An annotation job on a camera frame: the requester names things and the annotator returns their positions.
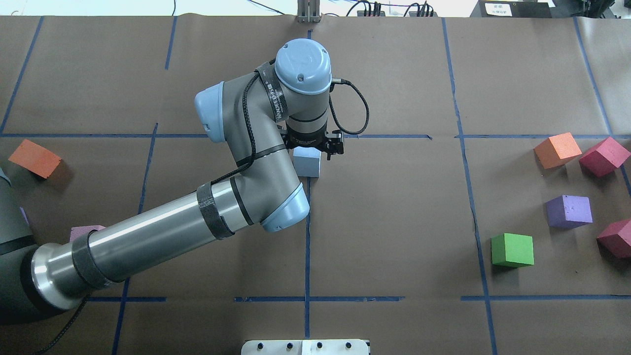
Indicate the red foam block near tray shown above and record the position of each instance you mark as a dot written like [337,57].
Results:
[616,238]

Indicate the orange foam block group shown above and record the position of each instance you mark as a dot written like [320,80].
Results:
[557,150]
[35,158]

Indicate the purple foam block right group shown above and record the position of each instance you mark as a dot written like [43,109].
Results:
[569,212]

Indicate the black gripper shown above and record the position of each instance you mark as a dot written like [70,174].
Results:
[305,137]

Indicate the dark red foam block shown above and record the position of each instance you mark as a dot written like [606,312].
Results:
[604,158]

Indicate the orange foam block left group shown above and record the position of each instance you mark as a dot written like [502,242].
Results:
[35,158]

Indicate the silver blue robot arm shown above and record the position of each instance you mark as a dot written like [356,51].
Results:
[282,105]

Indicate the black rectangular device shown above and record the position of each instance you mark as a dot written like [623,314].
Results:
[510,9]

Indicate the aluminium frame post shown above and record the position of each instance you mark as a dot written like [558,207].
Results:
[308,11]

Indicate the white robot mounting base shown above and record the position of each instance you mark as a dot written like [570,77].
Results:
[307,347]

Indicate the pink foam block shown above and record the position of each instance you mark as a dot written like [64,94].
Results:
[78,231]

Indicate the orange foam block right group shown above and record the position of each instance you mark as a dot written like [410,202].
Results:
[557,150]

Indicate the green foam block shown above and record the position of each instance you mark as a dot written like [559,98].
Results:
[512,250]

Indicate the orange black connector box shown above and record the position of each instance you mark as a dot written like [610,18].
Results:
[417,9]
[365,8]

